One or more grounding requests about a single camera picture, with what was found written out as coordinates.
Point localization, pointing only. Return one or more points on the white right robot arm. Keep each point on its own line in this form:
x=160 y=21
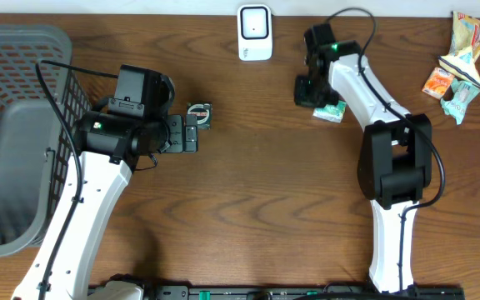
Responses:
x=394 y=164

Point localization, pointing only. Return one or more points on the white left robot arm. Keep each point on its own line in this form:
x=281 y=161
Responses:
x=110 y=146

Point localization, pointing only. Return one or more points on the light blue wipes pack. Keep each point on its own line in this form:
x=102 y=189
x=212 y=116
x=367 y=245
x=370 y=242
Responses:
x=463 y=93

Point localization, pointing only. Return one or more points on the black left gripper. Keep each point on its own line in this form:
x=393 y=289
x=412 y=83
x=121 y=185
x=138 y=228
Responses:
x=184 y=135

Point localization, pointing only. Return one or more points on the orange white snack bag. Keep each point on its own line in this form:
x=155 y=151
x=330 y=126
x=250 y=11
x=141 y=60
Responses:
x=464 y=50

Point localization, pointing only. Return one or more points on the teal tissue pack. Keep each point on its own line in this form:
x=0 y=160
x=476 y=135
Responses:
x=331 y=113

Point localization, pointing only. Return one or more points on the orange tissue pack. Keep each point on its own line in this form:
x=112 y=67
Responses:
x=438 y=82

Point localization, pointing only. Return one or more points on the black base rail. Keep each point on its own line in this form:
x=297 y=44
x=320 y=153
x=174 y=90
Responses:
x=306 y=293

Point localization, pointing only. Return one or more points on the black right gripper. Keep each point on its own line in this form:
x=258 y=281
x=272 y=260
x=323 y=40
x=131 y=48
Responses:
x=301 y=98

